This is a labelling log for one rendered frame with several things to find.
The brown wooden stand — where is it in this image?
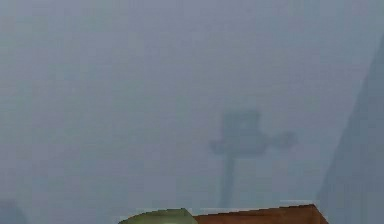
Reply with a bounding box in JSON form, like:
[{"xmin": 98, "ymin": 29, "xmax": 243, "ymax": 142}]
[{"xmin": 192, "ymin": 203, "xmax": 330, "ymax": 224}]

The green round object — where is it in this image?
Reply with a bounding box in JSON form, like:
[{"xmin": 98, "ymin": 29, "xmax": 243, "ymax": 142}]
[{"xmin": 117, "ymin": 207, "xmax": 199, "ymax": 224}]

